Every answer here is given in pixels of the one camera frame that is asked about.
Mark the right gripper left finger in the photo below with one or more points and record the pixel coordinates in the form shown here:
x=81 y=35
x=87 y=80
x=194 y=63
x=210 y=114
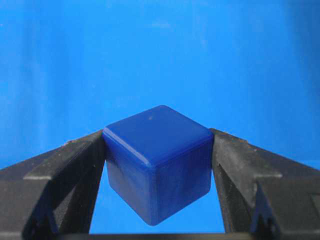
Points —
x=55 y=192

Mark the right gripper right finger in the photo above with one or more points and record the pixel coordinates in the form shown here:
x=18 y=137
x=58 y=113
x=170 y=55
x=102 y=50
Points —
x=264 y=193

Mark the blue block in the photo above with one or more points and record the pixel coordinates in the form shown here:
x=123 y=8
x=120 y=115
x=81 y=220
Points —
x=158 y=161

